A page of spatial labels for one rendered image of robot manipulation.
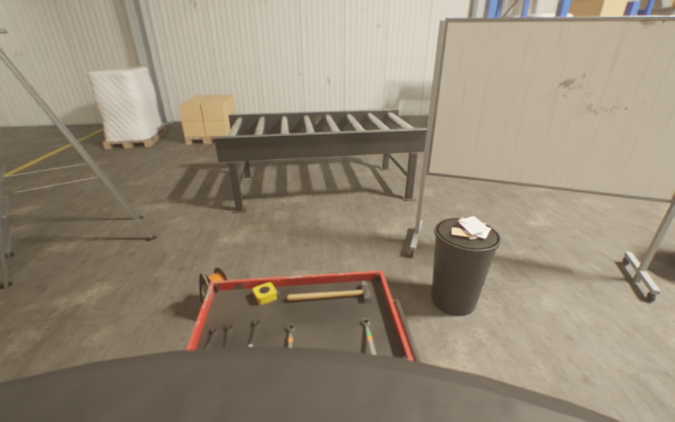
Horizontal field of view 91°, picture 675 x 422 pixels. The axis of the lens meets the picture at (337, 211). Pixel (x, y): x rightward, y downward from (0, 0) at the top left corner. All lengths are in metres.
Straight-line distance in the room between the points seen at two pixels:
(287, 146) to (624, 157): 2.99
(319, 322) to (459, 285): 1.43
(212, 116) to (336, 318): 5.94
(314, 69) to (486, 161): 6.25
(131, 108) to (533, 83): 6.34
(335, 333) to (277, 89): 7.84
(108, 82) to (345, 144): 4.75
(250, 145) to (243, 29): 5.19
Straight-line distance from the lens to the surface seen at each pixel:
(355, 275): 1.46
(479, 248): 2.37
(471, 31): 2.92
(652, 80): 3.18
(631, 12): 8.44
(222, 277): 2.62
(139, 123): 7.37
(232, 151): 3.91
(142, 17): 9.12
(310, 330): 1.28
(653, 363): 3.07
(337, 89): 8.78
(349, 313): 1.34
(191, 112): 7.01
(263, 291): 1.40
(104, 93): 7.38
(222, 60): 8.87
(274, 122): 4.91
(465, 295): 2.61
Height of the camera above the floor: 1.84
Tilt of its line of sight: 28 degrees down
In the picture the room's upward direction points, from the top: straight up
